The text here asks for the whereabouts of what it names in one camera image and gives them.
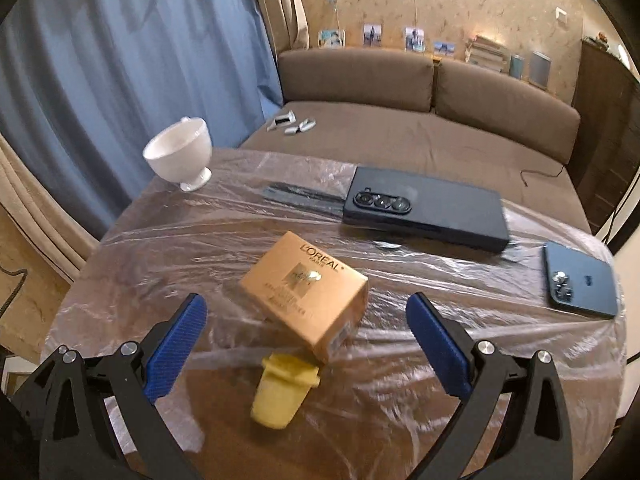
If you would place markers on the teal picture frame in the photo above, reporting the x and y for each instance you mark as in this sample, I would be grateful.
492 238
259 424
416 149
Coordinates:
517 66

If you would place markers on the white wall switch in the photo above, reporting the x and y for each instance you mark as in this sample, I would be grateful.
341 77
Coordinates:
561 15

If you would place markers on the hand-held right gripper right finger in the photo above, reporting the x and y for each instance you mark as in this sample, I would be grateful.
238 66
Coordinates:
440 350

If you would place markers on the silver foil wrapper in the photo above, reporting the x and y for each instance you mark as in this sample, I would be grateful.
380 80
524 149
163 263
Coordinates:
291 130
306 123
281 121

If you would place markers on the beige curtain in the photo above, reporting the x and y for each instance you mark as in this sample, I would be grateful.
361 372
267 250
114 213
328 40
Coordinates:
285 0
45 210

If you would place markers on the brown wooden cabinet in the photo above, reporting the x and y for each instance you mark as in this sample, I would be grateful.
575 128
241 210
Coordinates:
605 125

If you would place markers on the small photo print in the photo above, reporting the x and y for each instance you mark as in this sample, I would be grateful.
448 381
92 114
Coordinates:
331 39
443 48
372 35
414 39

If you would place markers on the grey picture frame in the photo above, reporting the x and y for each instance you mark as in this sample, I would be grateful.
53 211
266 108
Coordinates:
540 69

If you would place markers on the gold cardboard box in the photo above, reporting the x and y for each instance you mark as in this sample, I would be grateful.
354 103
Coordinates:
300 290

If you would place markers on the blue smartphone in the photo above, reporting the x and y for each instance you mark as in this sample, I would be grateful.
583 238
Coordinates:
590 280

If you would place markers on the dark folding phone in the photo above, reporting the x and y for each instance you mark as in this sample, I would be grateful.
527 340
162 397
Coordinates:
440 210

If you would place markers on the yellow plastic cap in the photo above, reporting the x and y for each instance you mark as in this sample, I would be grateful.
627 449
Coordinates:
277 400

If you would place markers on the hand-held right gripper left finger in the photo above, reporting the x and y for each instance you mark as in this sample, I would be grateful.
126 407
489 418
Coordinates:
175 345

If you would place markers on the brown sofa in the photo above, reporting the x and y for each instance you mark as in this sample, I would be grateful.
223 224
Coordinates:
400 130

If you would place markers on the brown sofa back cushion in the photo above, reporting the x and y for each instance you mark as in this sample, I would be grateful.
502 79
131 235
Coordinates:
505 105
355 77

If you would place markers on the white footed cup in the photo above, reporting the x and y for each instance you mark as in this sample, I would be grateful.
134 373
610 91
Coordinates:
180 155

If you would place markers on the blue curtain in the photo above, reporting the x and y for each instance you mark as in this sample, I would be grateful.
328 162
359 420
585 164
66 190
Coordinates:
125 60

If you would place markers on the stack of books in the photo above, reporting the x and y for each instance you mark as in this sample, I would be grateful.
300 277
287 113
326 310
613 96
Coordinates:
487 54

